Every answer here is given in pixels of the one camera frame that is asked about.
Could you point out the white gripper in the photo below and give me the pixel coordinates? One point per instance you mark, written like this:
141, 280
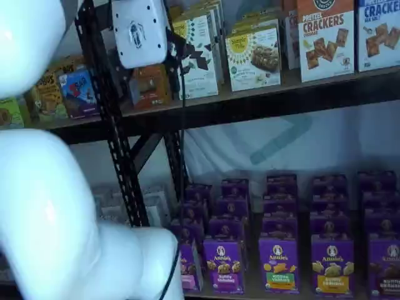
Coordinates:
139, 34

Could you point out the purple Annie's box pink patch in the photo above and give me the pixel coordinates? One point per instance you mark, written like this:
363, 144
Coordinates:
187, 232
187, 265
200, 193
195, 212

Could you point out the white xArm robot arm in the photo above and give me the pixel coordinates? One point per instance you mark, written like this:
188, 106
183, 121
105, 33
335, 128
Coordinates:
47, 203

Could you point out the yellow Revival box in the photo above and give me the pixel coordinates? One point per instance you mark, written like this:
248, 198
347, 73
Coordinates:
153, 87
175, 14

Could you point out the Simple Mills chocolate thins box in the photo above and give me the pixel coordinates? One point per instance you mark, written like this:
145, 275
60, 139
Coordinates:
200, 84
200, 12

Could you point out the blue Z Bar box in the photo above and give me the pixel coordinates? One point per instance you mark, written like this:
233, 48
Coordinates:
76, 93

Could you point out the yellow Bobo's box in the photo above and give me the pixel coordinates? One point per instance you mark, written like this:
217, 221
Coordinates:
50, 103
70, 67

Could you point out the Simple Mills soft bar box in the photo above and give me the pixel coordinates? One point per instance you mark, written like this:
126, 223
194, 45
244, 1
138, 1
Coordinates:
259, 15
253, 24
253, 62

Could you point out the black metal shelf rack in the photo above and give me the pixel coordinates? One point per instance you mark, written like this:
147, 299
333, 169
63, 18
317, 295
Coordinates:
78, 134
281, 109

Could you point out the green Bobo's box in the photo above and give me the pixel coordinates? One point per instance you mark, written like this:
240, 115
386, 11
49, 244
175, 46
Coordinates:
26, 109
11, 115

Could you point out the white printed carton box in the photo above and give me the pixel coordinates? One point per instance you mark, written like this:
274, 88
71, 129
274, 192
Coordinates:
104, 203
156, 209

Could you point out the orange pretzel crackers box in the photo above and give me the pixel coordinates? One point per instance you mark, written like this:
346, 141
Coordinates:
325, 47
292, 37

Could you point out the purple Annie's box green patch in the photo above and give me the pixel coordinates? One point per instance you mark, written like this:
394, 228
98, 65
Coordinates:
279, 206
281, 184
278, 268
279, 228

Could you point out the purple Annie's box yellow patch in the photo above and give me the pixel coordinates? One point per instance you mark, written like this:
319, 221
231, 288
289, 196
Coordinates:
329, 204
332, 268
329, 184
329, 228

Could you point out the blue sea salt crackers box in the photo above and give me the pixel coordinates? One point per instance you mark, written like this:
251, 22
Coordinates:
379, 40

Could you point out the purple Annie's chocolate grahams box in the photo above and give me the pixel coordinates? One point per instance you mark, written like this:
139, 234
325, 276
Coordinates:
376, 182
386, 268
379, 204
382, 228

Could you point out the teal tape strip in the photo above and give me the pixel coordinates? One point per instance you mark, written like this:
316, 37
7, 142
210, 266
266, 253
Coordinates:
281, 139

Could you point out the white backdrop sheet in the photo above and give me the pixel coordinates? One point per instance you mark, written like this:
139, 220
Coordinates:
343, 140

